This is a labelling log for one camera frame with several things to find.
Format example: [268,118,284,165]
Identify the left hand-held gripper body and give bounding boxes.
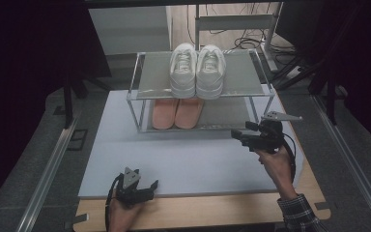
[115,166,144,208]

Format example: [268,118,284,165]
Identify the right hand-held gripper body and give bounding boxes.
[252,110,303,153]

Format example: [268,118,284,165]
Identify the two-tier shoe rack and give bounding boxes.
[126,48,276,133]

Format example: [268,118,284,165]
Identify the pink slipper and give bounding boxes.
[151,99,179,131]
[174,98,205,130]

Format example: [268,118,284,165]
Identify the white sneaker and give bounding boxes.
[168,43,198,100]
[195,43,227,101]

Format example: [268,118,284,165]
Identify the person's left hand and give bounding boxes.
[108,199,144,232]

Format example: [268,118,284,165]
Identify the person's right hand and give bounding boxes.
[256,144,295,189]

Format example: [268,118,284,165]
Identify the pale blue mat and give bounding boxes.
[77,84,304,198]

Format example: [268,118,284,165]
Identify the dark grey tape strip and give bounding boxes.
[65,213,90,230]
[313,201,331,211]

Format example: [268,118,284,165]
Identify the black stand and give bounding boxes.
[62,73,112,129]
[271,47,339,125]

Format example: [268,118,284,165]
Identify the dark curtain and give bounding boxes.
[0,0,112,207]
[276,0,371,156]

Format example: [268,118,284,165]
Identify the grey white cabinet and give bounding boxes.
[88,6,173,56]

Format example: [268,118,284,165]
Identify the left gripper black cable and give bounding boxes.
[104,173,125,232]

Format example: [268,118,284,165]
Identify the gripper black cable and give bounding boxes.
[281,131,298,183]
[104,173,125,232]

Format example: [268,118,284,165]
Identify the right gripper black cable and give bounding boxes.
[281,131,298,183]

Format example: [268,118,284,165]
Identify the black floor bracket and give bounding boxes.
[67,129,89,152]

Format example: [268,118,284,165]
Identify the metal rail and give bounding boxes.
[15,117,78,232]
[312,95,371,232]

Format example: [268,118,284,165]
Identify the black floor cables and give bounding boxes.
[186,3,296,66]

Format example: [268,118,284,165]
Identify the white metal frame stand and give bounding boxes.
[194,1,284,72]

